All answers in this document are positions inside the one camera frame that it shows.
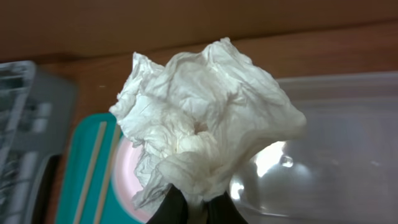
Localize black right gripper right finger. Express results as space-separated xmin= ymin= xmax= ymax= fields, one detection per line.
xmin=206 ymin=192 xmax=248 ymax=224

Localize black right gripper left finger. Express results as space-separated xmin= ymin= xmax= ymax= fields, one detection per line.
xmin=147 ymin=185 xmax=188 ymax=224

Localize white tissue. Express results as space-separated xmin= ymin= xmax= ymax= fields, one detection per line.
xmin=109 ymin=38 xmax=307 ymax=212

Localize grey dishwasher rack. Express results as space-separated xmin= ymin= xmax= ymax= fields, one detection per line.
xmin=1 ymin=60 xmax=78 ymax=223

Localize large white plate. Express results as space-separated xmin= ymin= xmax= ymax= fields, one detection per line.
xmin=112 ymin=137 xmax=152 ymax=223

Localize right wooden chopstick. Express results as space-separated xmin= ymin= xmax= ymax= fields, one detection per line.
xmin=93 ymin=124 xmax=121 ymax=224

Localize wooden chopstick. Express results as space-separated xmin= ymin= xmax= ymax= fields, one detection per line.
xmin=93 ymin=124 xmax=121 ymax=224
xmin=73 ymin=122 xmax=107 ymax=224

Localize teal serving tray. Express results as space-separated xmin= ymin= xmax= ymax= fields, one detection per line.
xmin=55 ymin=113 xmax=147 ymax=224

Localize left wooden chopstick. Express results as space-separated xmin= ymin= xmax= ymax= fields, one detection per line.
xmin=73 ymin=122 xmax=107 ymax=224

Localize clear plastic bin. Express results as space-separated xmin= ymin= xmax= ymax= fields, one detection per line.
xmin=230 ymin=72 xmax=397 ymax=223

